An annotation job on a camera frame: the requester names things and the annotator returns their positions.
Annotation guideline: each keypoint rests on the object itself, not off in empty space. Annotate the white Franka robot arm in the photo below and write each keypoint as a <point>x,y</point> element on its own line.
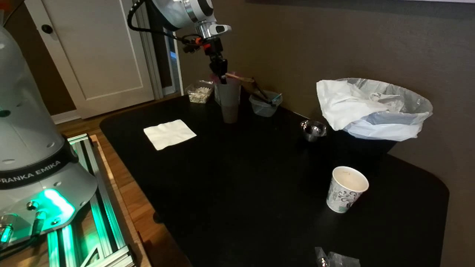
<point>30,128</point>

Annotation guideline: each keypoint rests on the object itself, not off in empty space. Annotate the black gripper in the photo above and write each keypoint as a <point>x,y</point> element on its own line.
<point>210,49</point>

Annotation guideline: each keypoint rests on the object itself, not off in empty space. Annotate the translucent plastic cup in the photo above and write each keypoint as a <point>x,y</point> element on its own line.
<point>229,104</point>

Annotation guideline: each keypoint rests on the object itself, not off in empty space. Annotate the brown wooden spoon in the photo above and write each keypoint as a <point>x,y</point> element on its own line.
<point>242,77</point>

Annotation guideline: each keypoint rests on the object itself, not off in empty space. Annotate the white paper napkin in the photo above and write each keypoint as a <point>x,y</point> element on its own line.
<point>170,133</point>

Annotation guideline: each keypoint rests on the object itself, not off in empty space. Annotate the shiny metal measuring cup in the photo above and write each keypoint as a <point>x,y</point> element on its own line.
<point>314,129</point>

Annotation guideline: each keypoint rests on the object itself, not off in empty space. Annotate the clear glass bowl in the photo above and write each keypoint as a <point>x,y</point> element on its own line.
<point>266,104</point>

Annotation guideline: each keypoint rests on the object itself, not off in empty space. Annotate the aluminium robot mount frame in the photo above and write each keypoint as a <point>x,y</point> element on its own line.
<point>98,222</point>

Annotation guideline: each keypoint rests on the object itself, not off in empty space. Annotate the white panel door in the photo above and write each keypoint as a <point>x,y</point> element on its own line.
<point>98,49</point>

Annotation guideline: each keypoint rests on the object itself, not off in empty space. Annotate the small snack wrapper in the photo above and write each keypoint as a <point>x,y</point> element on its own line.
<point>337,258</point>

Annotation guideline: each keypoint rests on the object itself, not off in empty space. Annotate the white patterned paper cup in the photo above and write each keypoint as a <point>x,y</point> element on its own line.
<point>345,193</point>

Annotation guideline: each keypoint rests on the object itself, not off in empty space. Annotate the clear container of seeds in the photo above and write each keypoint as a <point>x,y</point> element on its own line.
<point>201,93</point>

